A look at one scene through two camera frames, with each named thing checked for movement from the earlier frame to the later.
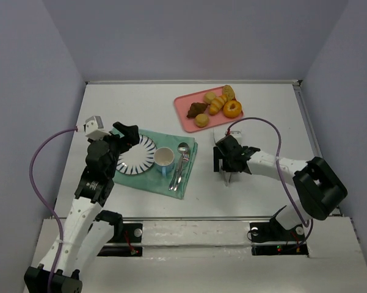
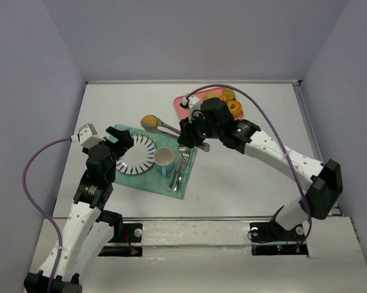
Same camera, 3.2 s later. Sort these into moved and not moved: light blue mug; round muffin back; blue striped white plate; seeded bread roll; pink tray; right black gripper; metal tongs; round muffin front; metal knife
Moved: right black gripper; metal tongs; round muffin front
Not moved: light blue mug; seeded bread roll; blue striped white plate; round muffin back; metal knife; pink tray
